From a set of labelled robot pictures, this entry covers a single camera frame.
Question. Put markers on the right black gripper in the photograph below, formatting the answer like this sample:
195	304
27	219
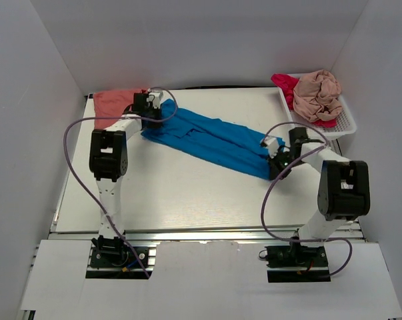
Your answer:
275	170

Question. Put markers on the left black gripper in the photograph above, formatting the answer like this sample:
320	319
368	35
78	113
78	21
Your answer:
154	120

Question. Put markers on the blue t-shirt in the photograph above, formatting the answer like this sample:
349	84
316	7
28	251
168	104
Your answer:
229	145

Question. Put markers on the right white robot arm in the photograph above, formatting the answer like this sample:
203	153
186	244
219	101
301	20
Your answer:
343	193

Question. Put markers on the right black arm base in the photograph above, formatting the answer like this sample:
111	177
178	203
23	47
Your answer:
295	263

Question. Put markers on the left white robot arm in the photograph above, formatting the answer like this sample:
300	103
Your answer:
108	158

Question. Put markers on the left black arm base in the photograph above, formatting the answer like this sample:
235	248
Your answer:
104	266

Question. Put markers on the folded salmon pink t-shirt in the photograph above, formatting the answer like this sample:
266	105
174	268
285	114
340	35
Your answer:
112	104

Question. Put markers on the white plastic basket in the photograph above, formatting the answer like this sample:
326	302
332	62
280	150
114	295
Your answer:
345	123

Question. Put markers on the beige crumpled t-shirt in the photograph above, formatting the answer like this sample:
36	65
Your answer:
316	96

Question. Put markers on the magenta red t-shirt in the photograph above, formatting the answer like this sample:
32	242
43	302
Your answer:
287	83

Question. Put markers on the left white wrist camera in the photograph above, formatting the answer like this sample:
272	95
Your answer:
154	98

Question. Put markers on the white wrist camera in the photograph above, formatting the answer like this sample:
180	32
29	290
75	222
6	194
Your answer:
154	98
272	144

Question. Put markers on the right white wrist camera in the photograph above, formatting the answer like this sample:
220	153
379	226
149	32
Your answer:
272	144

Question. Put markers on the aluminium table frame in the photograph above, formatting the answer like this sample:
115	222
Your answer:
205	220

